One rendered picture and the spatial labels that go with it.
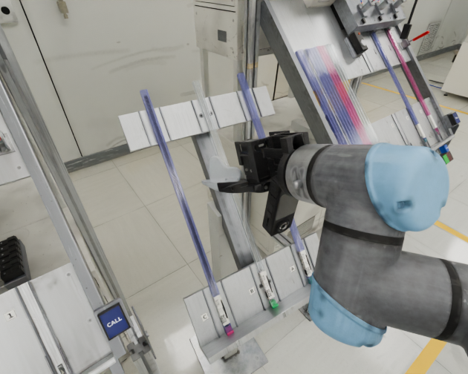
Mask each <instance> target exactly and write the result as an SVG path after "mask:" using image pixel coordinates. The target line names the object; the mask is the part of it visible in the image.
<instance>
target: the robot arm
mask: <svg viewBox="0 0 468 374"><path fill-rule="evenodd" d="M234 143H235V149H236V153H237V157H238V163H239V165H242V166H244V173H245V175H246V178H247V180H246V179H242V172H241V170H240V169H239V168H237V167H227V166H226V165H225V164H224V162H223V161H222V160H221V158H220V157H218V156H213V157H211V158H210V161H209V170H210V180H202V181H201V182H202V184H204V185H205V186H208V187H210V188H212V189H214V190H216V191H220V192H225V193H233V194H235V193H244V192H255V193H263V192H266V191H269V192H268V196H267V204H266V208H265V212H264V219H263V223H262V226H263V228H264V229H265V230H266V231H267V232H268V234H269V235H270V236H271V237H272V236H274V235H275V234H278V233H282V232H284V231H286V230H287V229H289V228H290V227H291V224H292V222H293V217H294V215H295V212H296V207H297V204H298V202H299V200H301V201H303V202H306V203H311V204H314V205H318V206H321V207H323V208H326V210H325V217H324V222H323V226H322V233H321V238H320V242H319V248H318V252H317V257H316V264H315V268H314V272H312V275H311V280H312V283H311V293H310V298H309V304H308V312H309V314H310V317H311V319H312V321H313V322H314V323H315V325H316V326H317V327H318V328H319V329H320V330H321V331H323V332H324V333H325V334H326V335H328V336H329V337H331V338H333V339H334V340H336V341H339V342H341V343H344V344H347V345H349V346H353V347H361V346H365V347H375V346H377V345H378V344H379V343H380V342H381V341H382V339H383V334H385V333H386V332H387V327H392V328H395V329H400V330H403V331H406V332H411V333H414V334H417V335H422V336H425V337H428V338H434V339H437V340H439V341H445V342H447V343H451V344H455V345H458V346H460V347H462V348H464V351H465V353H466V354H467V357H468V264H465V263H459V262H455V261H451V260H445V259H441V258H437V257H431V256H427V255H420V254H417V253H413V252H406V251H402V248H403V241H404V237H405V233H406V232H408V231H411V232H421V231H423V230H426V229H428V228H429V227H431V226H432V225H433V224H434V223H435V222H436V221H437V220H438V218H439V217H440V215H441V208H443V207H444V206H445V205H446V202H447V199H448V195H449V172H448V169H447V167H446V163H445V162H444V161H443V158H442V157H441V156H440V155H439V154H438V153H437V152H435V151H433V150H432V149H431V148H429V147H426V146H413V145H392V144H390V143H387V142H379V143H377V144H375V145H335V144H310V141H309V136H308V132H293V133H290V131H271V132H269V136H268V137H265V138H261V139H259V140H251V139H248V140H245V141H242V142H234ZM240 145H241V147H240Z"/></svg>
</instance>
